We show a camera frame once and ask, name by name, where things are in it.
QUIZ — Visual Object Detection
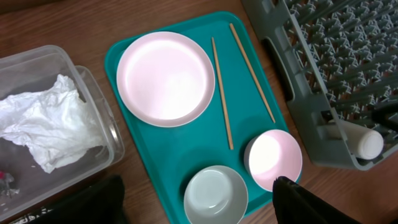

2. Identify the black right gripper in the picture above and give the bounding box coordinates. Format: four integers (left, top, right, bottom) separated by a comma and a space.
371, 103, 397, 132

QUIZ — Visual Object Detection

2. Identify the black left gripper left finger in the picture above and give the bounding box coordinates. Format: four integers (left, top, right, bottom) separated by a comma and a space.
18, 175, 127, 224

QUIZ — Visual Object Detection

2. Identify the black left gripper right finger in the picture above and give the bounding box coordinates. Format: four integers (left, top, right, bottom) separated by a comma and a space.
272, 176, 357, 224

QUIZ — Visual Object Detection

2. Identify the white small bowl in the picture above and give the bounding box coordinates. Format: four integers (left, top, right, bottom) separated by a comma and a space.
243, 129, 303, 192

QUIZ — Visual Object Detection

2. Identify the grey bowl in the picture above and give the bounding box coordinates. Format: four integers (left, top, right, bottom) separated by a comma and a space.
183, 165, 248, 224

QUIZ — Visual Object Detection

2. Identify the white tissue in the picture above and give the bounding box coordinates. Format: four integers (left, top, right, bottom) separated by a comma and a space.
1, 74, 104, 174

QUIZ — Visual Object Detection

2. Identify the white plastic cup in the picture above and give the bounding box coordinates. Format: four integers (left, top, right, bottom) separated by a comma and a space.
340, 120, 384, 160

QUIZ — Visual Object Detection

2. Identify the red wrapper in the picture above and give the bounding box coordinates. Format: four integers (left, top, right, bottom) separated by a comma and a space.
1, 171, 14, 197

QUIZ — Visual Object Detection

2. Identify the grey dishwasher rack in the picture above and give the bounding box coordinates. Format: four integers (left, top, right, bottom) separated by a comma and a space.
243, 0, 397, 170

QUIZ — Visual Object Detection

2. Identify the clear plastic waste bin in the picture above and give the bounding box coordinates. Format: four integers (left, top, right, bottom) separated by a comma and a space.
1, 45, 124, 221

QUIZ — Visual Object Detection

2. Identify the right wooden chopstick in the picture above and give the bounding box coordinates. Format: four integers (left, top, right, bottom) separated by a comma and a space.
229, 23, 275, 123

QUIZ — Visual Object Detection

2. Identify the wooden chopstick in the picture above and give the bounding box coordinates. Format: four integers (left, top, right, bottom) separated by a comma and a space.
229, 23, 275, 123
211, 37, 234, 150

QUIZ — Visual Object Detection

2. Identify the large white round plate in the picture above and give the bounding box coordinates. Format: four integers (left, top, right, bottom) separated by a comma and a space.
116, 31, 216, 128

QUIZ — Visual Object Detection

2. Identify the left wooden chopstick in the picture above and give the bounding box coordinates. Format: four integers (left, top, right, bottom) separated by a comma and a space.
211, 37, 234, 150

